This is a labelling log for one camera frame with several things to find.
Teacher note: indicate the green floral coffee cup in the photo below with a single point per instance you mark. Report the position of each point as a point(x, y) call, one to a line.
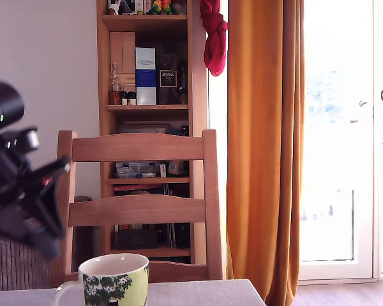
point(115, 283)

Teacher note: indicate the red upright book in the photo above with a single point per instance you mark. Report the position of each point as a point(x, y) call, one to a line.
point(124, 227)

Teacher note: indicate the red flat-lying book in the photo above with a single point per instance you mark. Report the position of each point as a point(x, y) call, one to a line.
point(137, 188)

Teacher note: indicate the flat clear organizer box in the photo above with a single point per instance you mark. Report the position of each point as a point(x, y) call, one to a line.
point(135, 175)

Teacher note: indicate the black gift box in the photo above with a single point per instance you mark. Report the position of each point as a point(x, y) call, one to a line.
point(137, 239)

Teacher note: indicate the clear organizer box, blue labels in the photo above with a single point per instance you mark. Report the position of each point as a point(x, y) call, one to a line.
point(135, 167)

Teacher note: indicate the wooden ladder-back chair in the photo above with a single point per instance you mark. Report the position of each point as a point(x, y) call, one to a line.
point(137, 148)

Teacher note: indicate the small white carton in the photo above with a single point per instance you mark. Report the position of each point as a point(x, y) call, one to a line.
point(163, 169)

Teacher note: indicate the red spice jar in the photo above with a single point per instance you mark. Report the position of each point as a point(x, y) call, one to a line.
point(114, 99)

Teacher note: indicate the small dark-lidded jar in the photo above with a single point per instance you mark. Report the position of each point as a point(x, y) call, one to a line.
point(132, 99)
point(123, 99)

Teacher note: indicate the brown paper bag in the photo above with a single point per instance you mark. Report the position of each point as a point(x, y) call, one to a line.
point(175, 167)

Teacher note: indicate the clear glass bottle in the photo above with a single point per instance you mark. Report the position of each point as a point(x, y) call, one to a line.
point(115, 79)

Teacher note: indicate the white and blue carton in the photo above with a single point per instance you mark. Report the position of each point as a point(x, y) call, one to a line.
point(145, 76)

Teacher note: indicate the light wooden box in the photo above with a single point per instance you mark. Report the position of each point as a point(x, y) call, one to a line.
point(123, 54)

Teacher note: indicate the black whisky box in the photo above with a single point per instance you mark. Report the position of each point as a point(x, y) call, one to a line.
point(168, 79)

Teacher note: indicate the dark glass bottle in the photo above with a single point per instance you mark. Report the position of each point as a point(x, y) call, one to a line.
point(183, 87)

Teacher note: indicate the tall wooden bookshelf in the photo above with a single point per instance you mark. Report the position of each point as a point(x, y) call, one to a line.
point(196, 95)

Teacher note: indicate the orange curtain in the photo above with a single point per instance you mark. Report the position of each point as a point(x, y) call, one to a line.
point(258, 127)

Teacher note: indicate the green parrot figurine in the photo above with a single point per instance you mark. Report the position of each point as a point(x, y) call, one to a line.
point(161, 7)

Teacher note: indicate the red knotted cloth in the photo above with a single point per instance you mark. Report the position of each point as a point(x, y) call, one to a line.
point(215, 54)

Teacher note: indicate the white glazed door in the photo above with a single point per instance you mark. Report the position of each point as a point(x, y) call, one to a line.
point(338, 271)

